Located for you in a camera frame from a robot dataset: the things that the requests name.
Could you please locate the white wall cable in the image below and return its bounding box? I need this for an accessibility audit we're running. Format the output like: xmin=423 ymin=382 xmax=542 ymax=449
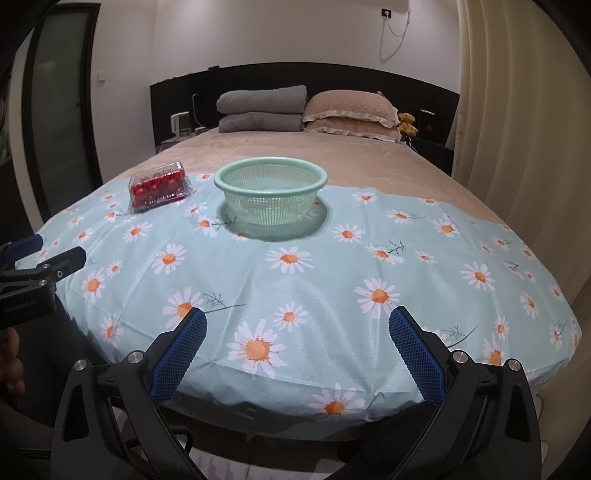
xmin=379 ymin=0 xmax=411 ymax=63

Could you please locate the black nightstand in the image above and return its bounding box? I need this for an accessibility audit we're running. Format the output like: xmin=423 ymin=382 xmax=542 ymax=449
xmin=406 ymin=136 xmax=455 ymax=176

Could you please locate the green plastic basket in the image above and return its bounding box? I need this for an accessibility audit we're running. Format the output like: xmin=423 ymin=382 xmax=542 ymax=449
xmin=213 ymin=157 xmax=328 ymax=225

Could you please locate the dark framed glass door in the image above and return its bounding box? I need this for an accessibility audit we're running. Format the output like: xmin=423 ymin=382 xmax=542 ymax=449
xmin=21 ymin=2 xmax=105 ymax=222

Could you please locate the clear box of red tomatoes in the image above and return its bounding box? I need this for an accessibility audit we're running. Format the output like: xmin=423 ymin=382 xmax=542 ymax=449
xmin=128 ymin=160 xmax=194 ymax=214

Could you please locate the black headboard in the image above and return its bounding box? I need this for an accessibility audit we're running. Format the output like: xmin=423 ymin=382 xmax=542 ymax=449
xmin=150 ymin=62 xmax=461 ymax=155

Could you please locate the brown teddy bear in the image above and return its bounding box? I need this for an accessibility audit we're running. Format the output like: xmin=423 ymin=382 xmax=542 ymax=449
xmin=397 ymin=112 xmax=419 ymax=138

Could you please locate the cream curtain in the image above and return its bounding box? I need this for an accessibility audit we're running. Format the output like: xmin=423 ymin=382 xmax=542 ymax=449
xmin=450 ymin=0 xmax=591 ymax=324

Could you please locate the folded grey quilt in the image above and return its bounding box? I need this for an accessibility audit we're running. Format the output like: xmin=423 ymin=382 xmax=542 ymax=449
xmin=218 ymin=112 xmax=305 ymax=134
xmin=216 ymin=85 xmax=308 ymax=116

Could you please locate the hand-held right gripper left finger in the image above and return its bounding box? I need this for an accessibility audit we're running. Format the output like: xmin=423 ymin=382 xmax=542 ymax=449
xmin=51 ymin=306 xmax=208 ymax=480

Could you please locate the beige frilled pillow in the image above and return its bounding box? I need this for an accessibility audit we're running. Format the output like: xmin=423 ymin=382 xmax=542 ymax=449
xmin=302 ymin=90 xmax=400 ymax=127
xmin=302 ymin=120 xmax=402 ymax=144

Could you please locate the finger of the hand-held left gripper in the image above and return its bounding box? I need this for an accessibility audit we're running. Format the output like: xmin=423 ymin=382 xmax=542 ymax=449
xmin=36 ymin=246 xmax=88 ymax=291
xmin=0 ymin=234 xmax=44 ymax=271

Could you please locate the beige bed blanket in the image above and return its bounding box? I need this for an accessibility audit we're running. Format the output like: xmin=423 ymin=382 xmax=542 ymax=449
xmin=99 ymin=127 xmax=511 ymax=232

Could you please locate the person's dark clothing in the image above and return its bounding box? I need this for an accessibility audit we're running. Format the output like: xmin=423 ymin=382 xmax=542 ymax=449
xmin=0 ymin=392 xmax=61 ymax=480

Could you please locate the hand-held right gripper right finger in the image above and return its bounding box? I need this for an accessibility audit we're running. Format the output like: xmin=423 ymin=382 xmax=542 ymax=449
xmin=388 ymin=305 xmax=542 ymax=480

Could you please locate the person's left hand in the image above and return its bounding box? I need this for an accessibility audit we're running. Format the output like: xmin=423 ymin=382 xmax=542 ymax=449
xmin=0 ymin=329 xmax=25 ymax=395

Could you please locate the cluttered white nightstand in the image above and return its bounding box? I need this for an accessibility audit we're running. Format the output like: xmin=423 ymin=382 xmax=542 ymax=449
xmin=157 ymin=131 xmax=204 ymax=153

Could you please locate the daisy print cloth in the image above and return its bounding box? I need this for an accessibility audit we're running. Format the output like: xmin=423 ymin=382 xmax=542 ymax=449
xmin=16 ymin=173 xmax=583 ymax=421

